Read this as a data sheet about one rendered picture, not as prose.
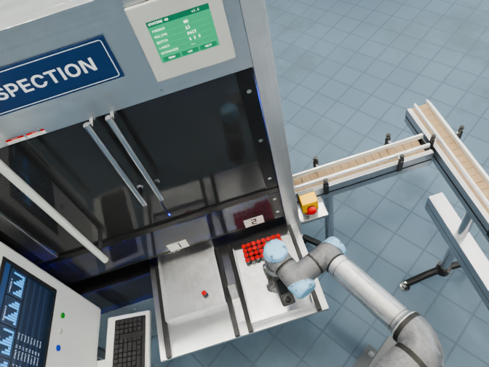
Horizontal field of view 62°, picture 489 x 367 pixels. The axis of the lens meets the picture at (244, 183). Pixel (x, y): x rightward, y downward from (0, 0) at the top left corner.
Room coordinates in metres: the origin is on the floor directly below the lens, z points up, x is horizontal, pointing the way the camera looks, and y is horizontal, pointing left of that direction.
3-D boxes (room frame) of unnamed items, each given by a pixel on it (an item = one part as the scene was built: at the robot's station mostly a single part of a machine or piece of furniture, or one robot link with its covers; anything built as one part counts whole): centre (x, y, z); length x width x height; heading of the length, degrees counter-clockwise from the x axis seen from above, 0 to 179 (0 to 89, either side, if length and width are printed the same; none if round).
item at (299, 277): (0.49, -0.07, 1.30); 0.11 x 0.11 x 0.08; 21
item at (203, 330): (0.74, 0.18, 0.87); 0.70 x 0.48 x 0.02; 89
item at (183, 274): (0.81, 0.35, 0.90); 0.34 x 0.26 x 0.04; 179
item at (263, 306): (0.70, 0.01, 0.90); 0.34 x 0.26 x 0.04; 179
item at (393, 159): (1.06, -0.53, 0.92); 0.69 x 0.15 x 0.16; 89
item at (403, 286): (0.74, -0.94, 0.07); 0.50 x 0.08 x 0.14; 89
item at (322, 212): (0.97, -0.25, 0.87); 0.14 x 0.13 x 0.02; 179
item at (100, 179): (0.92, 0.55, 1.50); 0.47 x 0.01 x 0.59; 89
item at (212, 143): (0.91, 0.09, 1.50); 0.43 x 0.01 x 0.59; 89
